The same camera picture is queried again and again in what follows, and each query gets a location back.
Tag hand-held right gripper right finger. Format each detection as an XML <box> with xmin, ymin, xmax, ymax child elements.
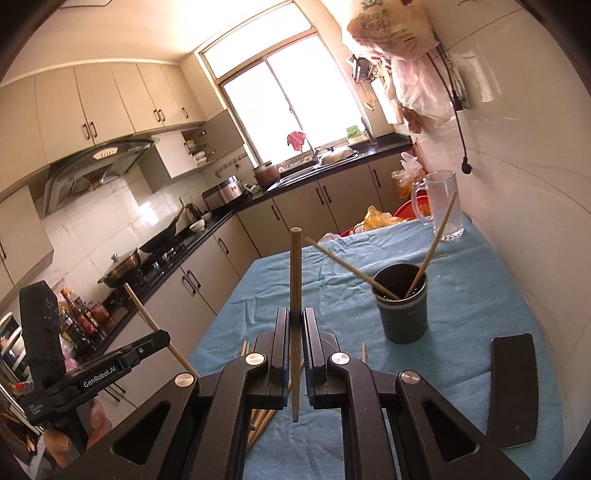
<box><xmin>302</xmin><ymin>308</ymin><xmax>532</xmax><ymax>480</ymax></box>

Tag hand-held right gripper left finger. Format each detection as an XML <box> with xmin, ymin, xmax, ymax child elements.
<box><xmin>55</xmin><ymin>307</ymin><xmax>293</xmax><ymax>480</ymax></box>

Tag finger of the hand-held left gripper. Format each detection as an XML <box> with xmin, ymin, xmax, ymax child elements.
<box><xmin>121</xmin><ymin>330</ymin><xmax>171</xmax><ymax>368</ymax></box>

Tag long wooden chopstick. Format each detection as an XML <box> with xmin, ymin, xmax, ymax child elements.
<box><xmin>405</xmin><ymin>191</ymin><xmax>459</xmax><ymax>299</ymax></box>
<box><xmin>290</xmin><ymin>227</ymin><xmax>302</xmax><ymax>424</ymax></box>
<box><xmin>305</xmin><ymin>237</ymin><xmax>402</xmax><ymax>301</ymax></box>
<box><xmin>123</xmin><ymin>283</ymin><xmax>201</xmax><ymax>378</ymax></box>

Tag bunch of wooden chopsticks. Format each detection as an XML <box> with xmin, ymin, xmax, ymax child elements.
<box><xmin>240</xmin><ymin>340</ymin><xmax>370</xmax><ymax>450</ymax></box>

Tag dark round chopstick holder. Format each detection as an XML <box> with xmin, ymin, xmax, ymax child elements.
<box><xmin>372</xmin><ymin>263</ymin><xmax>429</xmax><ymax>344</ymax></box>

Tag person's left hand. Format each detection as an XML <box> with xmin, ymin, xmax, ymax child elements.
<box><xmin>44</xmin><ymin>398</ymin><xmax>114</xmax><ymax>469</ymax></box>

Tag group of condiment bottles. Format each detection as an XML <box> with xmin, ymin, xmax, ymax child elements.
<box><xmin>58</xmin><ymin>288</ymin><xmax>112</xmax><ymax>352</ymax></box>

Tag blue tablecloth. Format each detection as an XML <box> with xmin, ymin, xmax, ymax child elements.
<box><xmin>187</xmin><ymin>215</ymin><xmax>566</xmax><ymax>480</ymax></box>

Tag metal pot with lid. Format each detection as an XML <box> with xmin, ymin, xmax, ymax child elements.
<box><xmin>97</xmin><ymin>248</ymin><xmax>141</xmax><ymax>288</ymax></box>

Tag black gas stove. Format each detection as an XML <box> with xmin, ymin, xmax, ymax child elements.
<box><xmin>134</xmin><ymin>244</ymin><xmax>185</xmax><ymax>273</ymax></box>

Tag cream side cabinet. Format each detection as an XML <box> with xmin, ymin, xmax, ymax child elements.
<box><xmin>0</xmin><ymin>185</ymin><xmax>54</xmax><ymax>287</ymax></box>

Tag black wok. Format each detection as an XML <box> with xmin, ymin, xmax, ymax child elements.
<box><xmin>139</xmin><ymin>203</ymin><xmax>186</xmax><ymax>254</ymax></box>

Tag grey lower kitchen cabinets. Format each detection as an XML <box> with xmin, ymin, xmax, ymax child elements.
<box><xmin>88</xmin><ymin>159</ymin><xmax>426</xmax><ymax>407</ymax></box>

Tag yellow plastic bag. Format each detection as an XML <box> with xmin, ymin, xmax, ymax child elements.
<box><xmin>365</xmin><ymin>205</ymin><xmax>404</xmax><ymax>232</ymax></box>

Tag silver rice cooker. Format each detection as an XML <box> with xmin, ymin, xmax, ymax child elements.
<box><xmin>202</xmin><ymin>175</ymin><xmax>245</xmax><ymax>210</ymax></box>

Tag steel range hood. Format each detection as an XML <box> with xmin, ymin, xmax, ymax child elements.
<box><xmin>41</xmin><ymin>137</ymin><xmax>160</xmax><ymax>220</ymax></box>

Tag red plastic basin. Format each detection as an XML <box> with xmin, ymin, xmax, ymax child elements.
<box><xmin>392</xmin><ymin>199</ymin><xmax>432</xmax><ymax>222</ymax></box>

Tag clear glass mug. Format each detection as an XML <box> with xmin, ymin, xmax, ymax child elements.
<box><xmin>411</xmin><ymin>170</ymin><xmax>465</xmax><ymax>243</ymax></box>

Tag brown clay pot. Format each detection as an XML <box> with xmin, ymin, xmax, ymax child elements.
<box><xmin>252</xmin><ymin>161</ymin><xmax>281</xmax><ymax>188</ymax></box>

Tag white bag with orange contents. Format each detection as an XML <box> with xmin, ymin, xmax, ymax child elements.
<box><xmin>392</xmin><ymin>151</ymin><xmax>426</xmax><ymax>201</ymax></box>

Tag steel kitchen sink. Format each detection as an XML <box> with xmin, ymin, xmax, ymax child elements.
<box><xmin>277</xmin><ymin>145</ymin><xmax>361</xmax><ymax>181</ymax></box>

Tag black kitchen countertop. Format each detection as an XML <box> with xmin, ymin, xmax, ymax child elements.
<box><xmin>60</xmin><ymin>136</ymin><xmax>413</xmax><ymax>333</ymax></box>

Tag small brown hanging bag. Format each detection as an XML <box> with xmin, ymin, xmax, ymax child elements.
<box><xmin>402</xmin><ymin>105</ymin><xmax>423</xmax><ymax>134</ymax></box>

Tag kitchen window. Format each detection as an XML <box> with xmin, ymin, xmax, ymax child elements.
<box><xmin>198</xmin><ymin>0</ymin><xmax>377</xmax><ymax>168</ymax></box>

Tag pink clear plastic bag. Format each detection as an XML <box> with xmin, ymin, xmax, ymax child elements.
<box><xmin>390</xmin><ymin>55</ymin><xmax>455</xmax><ymax>123</ymax></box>

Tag white power strip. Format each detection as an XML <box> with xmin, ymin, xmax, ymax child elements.
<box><xmin>445</xmin><ymin>51</ymin><xmax>472</xmax><ymax>109</ymax></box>

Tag brown printed plastic bag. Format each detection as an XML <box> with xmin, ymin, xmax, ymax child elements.
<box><xmin>347</xmin><ymin>0</ymin><xmax>439</xmax><ymax>61</ymax></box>

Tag open wall cabinet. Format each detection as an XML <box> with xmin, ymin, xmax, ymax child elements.
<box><xmin>154</xmin><ymin>111</ymin><xmax>245</xmax><ymax>180</ymax></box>

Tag cream upper wall cabinets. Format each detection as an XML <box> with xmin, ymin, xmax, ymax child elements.
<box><xmin>0</xmin><ymin>60</ymin><xmax>206</xmax><ymax>167</ymax></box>

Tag black cable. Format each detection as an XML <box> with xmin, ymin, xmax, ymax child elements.
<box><xmin>427</xmin><ymin>46</ymin><xmax>474</xmax><ymax>175</ymax></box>

